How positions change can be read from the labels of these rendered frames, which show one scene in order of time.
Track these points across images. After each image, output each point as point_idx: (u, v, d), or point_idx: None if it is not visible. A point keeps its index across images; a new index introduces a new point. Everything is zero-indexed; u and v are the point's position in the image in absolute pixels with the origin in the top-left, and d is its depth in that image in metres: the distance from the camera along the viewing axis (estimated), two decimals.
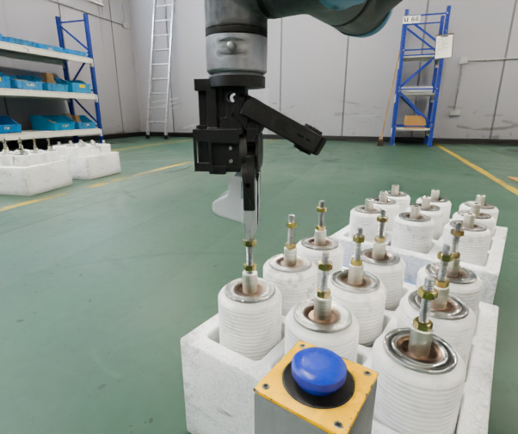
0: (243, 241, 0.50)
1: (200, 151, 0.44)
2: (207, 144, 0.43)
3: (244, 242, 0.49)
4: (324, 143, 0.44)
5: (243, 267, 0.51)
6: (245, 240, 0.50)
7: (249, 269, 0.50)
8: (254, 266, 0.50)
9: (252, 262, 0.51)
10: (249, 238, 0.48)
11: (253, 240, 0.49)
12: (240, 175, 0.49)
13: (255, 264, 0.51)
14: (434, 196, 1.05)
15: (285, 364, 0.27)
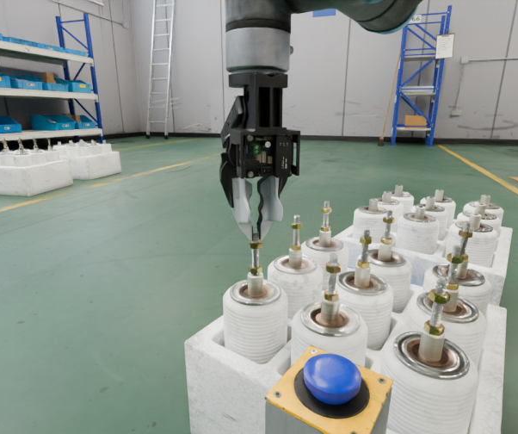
0: (257, 245, 0.48)
1: (290, 155, 0.40)
2: (291, 145, 0.41)
3: (262, 243, 0.48)
4: None
5: (255, 273, 0.49)
6: (252, 246, 0.48)
7: (261, 268, 0.50)
8: None
9: (250, 265, 0.50)
10: (262, 237, 0.49)
11: None
12: (244, 181, 0.44)
13: (250, 266, 0.50)
14: (438, 196, 1.04)
15: (296, 371, 0.27)
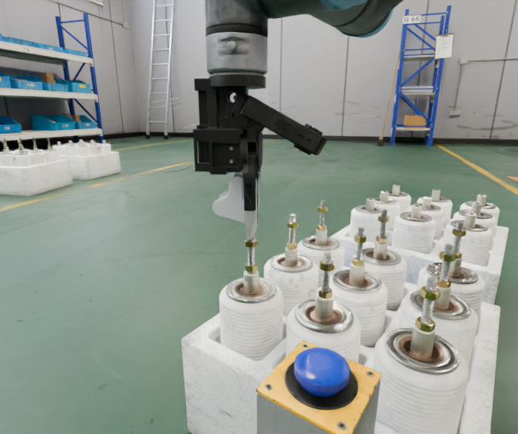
0: (252, 244, 0.49)
1: (200, 151, 0.44)
2: (208, 144, 0.43)
3: (256, 242, 0.49)
4: (324, 143, 0.44)
5: (251, 271, 0.50)
6: (248, 244, 0.49)
7: (256, 266, 0.51)
8: None
9: (246, 263, 0.51)
10: (249, 238, 0.48)
11: None
12: (240, 175, 0.49)
13: (246, 264, 0.51)
14: (434, 196, 1.04)
15: (287, 365, 0.27)
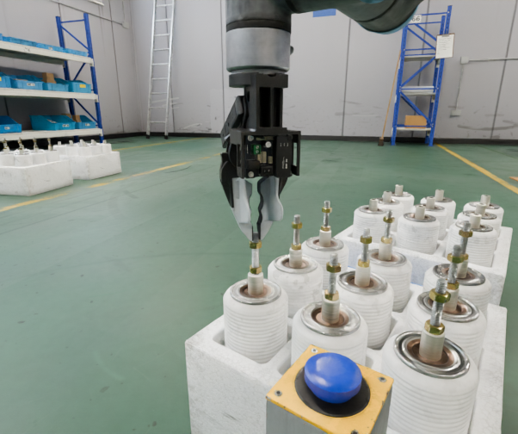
0: (260, 241, 0.50)
1: (290, 155, 0.40)
2: (292, 145, 0.41)
3: None
4: None
5: (261, 269, 0.50)
6: (261, 244, 0.49)
7: (252, 267, 0.51)
8: (249, 267, 0.50)
9: (255, 268, 0.49)
10: (262, 237, 0.49)
11: (249, 241, 0.49)
12: (244, 181, 0.44)
13: (254, 270, 0.49)
14: (438, 196, 1.04)
15: (297, 370, 0.27)
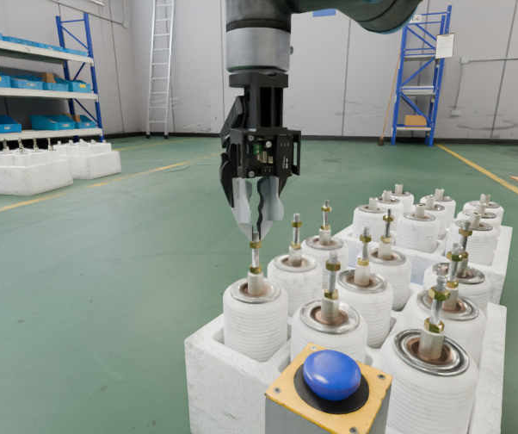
0: (249, 241, 0.49)
1: (290, 155, 0.40)
2: (292, 145, 0.41)
3: (249, 243, 0.48)
4: None
5: (250, 268, 0.51)
6: (253, 241, 0.50)
7: (252, 270, 0.49)
8: (258, 269, 0.49)
9: (259, 264, 0.50)
10: (262, 237, 0.49)
11: (257, 243, 0.48)
12: (244, 181, 0.44)
13: (261, 267, 0.50)
14: (438, 195, 1.04)
15: (296, 368, 0.27)
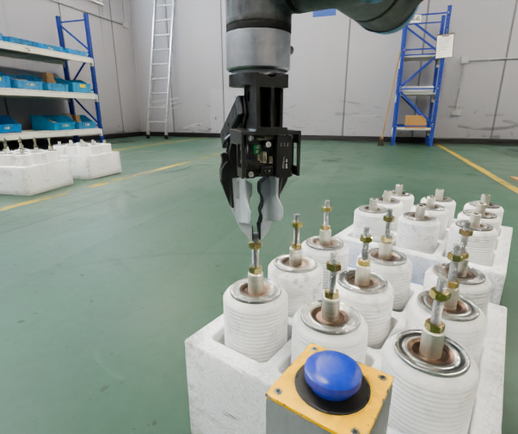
0: (254, 245, 0.48)
1: (290, 155, 0.40)
2: (292, 145, 0.41)
3: (260, 244, 0.48)
4: None
5: (253, 273, 0.49)
6: (250, 245, 0.48)
7: (261, 269, 0.50)
8: (259, 265, 0.51)
9: (252, 265, 0.50)
10: (262, 237, 0.49)
11: (259, 240, 0.49)
12: (244, 181, 0.44)
13: (252, 266, 0.51)
14: (438, 195, 1.04)
15: (297, 368, 0.27)
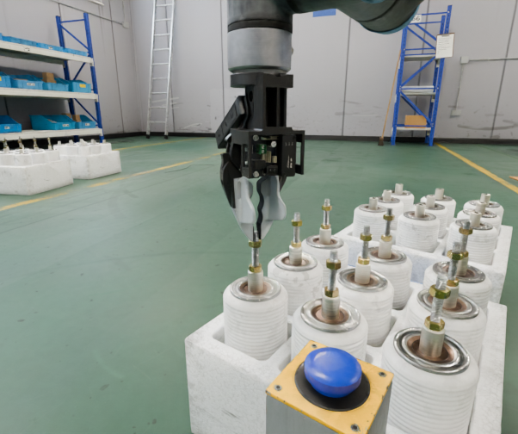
0: None
1: (294, 154, 0.41)
2: (294, 145, 0.42)
3: None
4: None
5: (257, 267, 0.51)
6: (260, 242, 0.50)
7: (249, 267, 0.50)
8: (250, 268, 0.49)
9: (258, 266, 0.50)
10: (262, 236, 0.49)
11: (250, 241, 0.48)
12: (246, 181, 0.44)
13: (258, 269, 0.49)
14: (438, 195, 1.04)
15: (297, 365, 0.27)
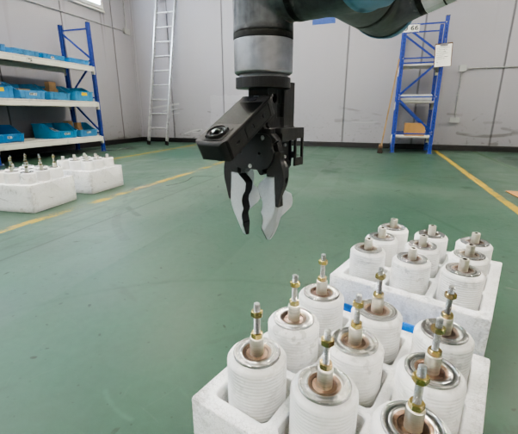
0: None
1: None
2: None
3: (253, 309, 0.54)
4: (198, 146, 0.39)
5: (259, 332, 0.55)
6: (261, 311, 0.54)
7: (251, 333, 0.55)
8: (253, 335, 0.54)
9: (259, 333, 0.54)
10: (243, 232, 0.51)
11: (252, 312, 0.53)
12: None
13: (259, 337, 0.54)
14: (431, 232, 1.08)
15: None
